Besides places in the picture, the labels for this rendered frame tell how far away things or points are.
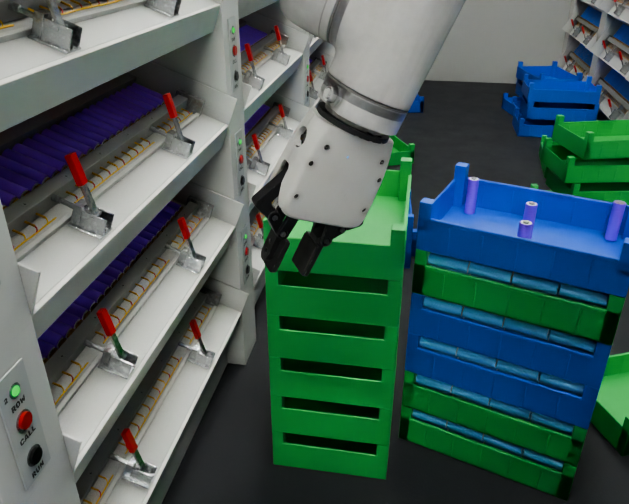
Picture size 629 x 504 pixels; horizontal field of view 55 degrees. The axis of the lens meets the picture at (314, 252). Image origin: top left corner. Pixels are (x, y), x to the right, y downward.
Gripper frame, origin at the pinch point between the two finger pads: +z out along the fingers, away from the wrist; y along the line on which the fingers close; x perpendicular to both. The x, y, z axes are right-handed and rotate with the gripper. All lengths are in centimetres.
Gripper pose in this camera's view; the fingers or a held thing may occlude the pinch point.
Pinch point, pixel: (290, 251)
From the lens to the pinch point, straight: 64.3
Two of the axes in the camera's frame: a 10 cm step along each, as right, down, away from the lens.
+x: -4.1, -5.7, 7.1
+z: -4.1, 8.1, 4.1
